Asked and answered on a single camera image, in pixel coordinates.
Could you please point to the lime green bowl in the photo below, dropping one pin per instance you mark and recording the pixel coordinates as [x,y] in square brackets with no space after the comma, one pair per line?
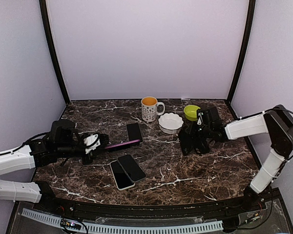
[190,112]

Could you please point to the black phone dark case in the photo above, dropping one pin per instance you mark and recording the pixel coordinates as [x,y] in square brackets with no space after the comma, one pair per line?
[122,146]

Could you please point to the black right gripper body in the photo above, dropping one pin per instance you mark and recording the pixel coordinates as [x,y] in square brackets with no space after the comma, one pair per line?
[198,134]

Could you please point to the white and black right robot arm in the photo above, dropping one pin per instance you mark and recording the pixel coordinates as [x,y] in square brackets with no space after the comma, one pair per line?
[276,123]

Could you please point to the white scalloped ceramic dish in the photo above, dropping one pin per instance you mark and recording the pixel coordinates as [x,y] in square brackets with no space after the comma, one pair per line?
[170,123]

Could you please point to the white slotted cable duct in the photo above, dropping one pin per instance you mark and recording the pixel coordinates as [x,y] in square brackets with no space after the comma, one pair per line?
[71,226]

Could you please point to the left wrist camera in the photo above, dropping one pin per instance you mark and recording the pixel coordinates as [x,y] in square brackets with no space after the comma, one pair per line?
[91,142]

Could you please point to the black frame post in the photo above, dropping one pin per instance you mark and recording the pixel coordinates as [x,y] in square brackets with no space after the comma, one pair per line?
[243,51]
[52,50]

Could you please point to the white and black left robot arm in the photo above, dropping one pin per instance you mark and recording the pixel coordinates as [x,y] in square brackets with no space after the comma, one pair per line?
[62,141]

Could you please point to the black right frame post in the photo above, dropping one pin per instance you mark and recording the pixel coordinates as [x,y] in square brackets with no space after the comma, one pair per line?
[243,51]

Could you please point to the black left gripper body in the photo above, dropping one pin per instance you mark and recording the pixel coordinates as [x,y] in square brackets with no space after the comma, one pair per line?
[90,159]

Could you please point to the black left frame post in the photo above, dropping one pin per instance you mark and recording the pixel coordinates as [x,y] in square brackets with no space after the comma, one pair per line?
[52,50]

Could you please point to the black phone grey case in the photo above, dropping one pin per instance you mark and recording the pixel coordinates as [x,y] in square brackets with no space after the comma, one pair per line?
[131,168]

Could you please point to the white spotted mug orange inside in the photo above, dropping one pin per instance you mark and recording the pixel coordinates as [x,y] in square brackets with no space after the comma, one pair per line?
[149,107]

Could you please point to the black phone white case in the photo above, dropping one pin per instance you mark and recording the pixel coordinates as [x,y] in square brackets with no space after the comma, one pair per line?
[122,181]

